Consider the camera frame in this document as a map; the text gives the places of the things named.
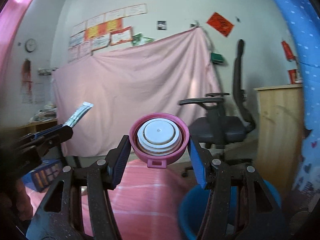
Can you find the red diamond wall paper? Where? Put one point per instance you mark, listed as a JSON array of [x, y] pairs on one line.
[[221, 24]]

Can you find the small wall photo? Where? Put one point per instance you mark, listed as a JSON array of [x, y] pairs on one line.
[[161, 25]]

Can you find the pink curtain at left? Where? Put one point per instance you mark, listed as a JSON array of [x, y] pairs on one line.
[[12, 13]]

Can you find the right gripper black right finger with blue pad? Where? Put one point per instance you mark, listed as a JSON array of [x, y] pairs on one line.
[[240, 205]]

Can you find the pink round lid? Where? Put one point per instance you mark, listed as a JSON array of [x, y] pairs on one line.
[[159, 139]]

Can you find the wooden cabinet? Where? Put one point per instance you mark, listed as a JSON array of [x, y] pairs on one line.
[[281, 113]]

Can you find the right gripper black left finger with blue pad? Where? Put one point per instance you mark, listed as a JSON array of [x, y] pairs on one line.
[[115, 164]]

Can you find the silver ointment tube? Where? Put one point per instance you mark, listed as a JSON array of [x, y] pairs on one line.
[[78, 114]]

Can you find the pink hanging sheet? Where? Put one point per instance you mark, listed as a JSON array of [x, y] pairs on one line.
[[127, 84]]

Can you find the round wall clock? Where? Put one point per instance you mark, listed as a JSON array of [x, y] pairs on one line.
[[30, 45]]

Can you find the dark blue cardboard box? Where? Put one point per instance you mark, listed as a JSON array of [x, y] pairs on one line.
[[42, 177]]

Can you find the blue plastic bin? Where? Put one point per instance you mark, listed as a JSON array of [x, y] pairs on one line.
[[193, 206]]

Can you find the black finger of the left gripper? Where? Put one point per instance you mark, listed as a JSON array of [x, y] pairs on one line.
[[43, 141]]

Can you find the wall certificates cluster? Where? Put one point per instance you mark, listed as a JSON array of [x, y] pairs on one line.
[[102, 31]]

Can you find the black office chair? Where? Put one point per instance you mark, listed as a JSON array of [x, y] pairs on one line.
[[217, 128]]

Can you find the wooden wall shelf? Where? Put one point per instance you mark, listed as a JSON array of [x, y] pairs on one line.
[[38, 126]]

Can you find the person's left hand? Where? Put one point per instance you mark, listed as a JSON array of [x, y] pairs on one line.
[[22, 201]]

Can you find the red hanging ornament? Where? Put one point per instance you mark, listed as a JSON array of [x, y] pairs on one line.
[[26, 76]]

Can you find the blue patterned curtain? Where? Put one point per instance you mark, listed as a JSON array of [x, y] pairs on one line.
[[302, 18]]

